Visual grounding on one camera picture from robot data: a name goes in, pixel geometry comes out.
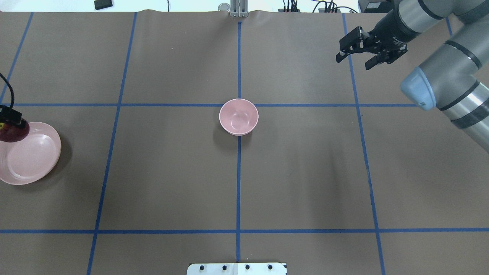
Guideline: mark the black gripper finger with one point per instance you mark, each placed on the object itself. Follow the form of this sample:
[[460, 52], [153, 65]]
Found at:
[[10, 116]]

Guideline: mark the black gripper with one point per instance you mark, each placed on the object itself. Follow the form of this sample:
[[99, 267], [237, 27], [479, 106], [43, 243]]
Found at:
[[390, 30]]

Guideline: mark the red apple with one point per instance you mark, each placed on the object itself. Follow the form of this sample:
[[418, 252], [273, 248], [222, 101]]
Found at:
[[14, 133]]

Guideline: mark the pink bowl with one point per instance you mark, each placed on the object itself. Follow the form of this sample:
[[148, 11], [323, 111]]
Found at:
[[238, 117]]

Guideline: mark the pink plate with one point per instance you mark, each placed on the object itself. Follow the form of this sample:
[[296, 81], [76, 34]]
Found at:
[[32, 158]]

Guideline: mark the black orange usb hub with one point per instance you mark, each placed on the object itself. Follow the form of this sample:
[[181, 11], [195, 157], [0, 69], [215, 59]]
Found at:
[[289, 6]]

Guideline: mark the small black device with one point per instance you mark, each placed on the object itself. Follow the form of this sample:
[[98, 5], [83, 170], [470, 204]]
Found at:
[[102, 4]]

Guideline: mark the aluminium frame post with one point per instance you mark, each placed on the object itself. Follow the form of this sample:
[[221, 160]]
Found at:
[[238, 9]]

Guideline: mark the white camera mast base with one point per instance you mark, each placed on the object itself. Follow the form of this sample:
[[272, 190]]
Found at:
[[253, 268]]

